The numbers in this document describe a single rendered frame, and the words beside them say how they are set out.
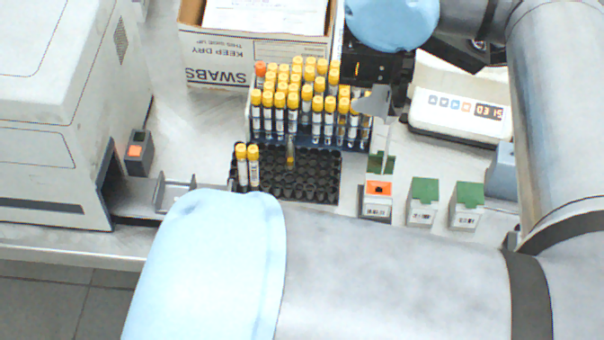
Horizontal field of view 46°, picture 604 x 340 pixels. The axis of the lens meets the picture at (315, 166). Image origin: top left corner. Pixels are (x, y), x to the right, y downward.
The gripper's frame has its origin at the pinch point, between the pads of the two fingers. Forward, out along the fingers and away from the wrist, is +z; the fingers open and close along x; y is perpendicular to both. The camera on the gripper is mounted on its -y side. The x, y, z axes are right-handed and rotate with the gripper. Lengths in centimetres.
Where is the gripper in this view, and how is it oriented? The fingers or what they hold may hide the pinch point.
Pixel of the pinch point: (393, 114)
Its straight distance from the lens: 89.2
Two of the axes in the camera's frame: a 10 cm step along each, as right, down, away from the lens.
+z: -0.4, 5.7, 8.2
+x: -0.8, 8.2, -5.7
